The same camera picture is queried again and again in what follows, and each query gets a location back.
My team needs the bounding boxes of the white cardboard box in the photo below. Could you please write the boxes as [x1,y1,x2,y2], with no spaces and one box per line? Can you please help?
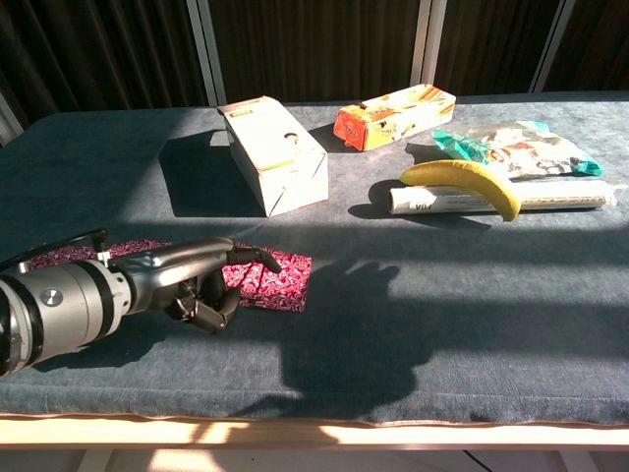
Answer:
[216,94,330,218]

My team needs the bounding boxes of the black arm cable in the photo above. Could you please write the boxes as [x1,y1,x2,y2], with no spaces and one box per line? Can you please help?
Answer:
[0,227,109,272]

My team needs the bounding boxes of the dark curtain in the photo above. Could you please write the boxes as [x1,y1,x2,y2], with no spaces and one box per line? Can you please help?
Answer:
[0,0,629,144]

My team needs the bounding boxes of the teal plastic snack bag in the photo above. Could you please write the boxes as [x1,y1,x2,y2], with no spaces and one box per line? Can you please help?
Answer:
[430,119,604,180]

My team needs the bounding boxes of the orange snack box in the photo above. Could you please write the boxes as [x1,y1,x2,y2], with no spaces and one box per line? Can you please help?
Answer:
[333,83,457,151]

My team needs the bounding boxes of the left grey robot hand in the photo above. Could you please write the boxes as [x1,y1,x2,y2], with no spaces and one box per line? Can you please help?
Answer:
[108,236,283,335]

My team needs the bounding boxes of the grey metal frame post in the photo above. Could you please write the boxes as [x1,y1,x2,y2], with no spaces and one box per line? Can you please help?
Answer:
[409,0,449,87]
[185,0,228,106]
[528,0,578,93]
[0,90,25,148]

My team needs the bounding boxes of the yellow banana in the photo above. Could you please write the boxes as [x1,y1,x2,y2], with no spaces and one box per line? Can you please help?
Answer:
[398,159,523,223]

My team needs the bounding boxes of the white paper roll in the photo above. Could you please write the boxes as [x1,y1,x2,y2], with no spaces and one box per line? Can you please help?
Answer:
[387,178,617,216]

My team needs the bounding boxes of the blue-grey table cloth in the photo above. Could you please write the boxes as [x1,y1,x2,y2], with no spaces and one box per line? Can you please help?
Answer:
[0,90,629,427]

